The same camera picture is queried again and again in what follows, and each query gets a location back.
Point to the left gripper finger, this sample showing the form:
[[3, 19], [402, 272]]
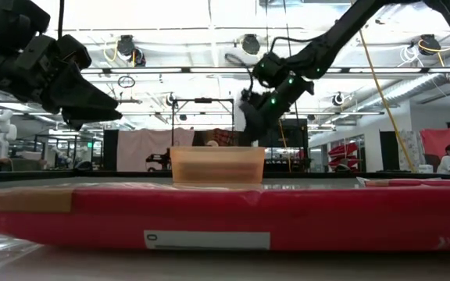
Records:
[[88, 116], [76, 93]]

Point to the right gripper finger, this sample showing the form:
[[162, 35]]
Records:
[[253, 117], [266, 132]]

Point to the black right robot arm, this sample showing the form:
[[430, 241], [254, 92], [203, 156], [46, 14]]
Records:
[[334, 35]]

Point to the black background robot arm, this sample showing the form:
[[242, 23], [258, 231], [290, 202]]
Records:
[[158, 159]]

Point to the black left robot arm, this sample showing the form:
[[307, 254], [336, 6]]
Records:
[[6, 23]]

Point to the black monitor screen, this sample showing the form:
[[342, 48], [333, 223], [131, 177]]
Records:
[[287, 134]]

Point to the dark patterned screen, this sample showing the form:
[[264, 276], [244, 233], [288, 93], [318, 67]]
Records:
[[221, 138]]

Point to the black upright panel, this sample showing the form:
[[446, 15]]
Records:
[[110, 150]]

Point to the black door panel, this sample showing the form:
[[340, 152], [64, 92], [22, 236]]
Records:
[[389, 150]]

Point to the white container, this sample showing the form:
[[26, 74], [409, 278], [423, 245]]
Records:
[[425, 169]]

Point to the red cloth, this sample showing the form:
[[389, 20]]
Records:
[[438, 140]]

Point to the black stand frame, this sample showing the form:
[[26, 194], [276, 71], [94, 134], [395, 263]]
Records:
[[203, 100]]

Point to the black table frame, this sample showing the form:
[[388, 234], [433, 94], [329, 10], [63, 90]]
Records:
[[92, 175]]

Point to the silver ventilation duct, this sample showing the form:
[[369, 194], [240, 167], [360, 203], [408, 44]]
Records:
[[416, 84]]

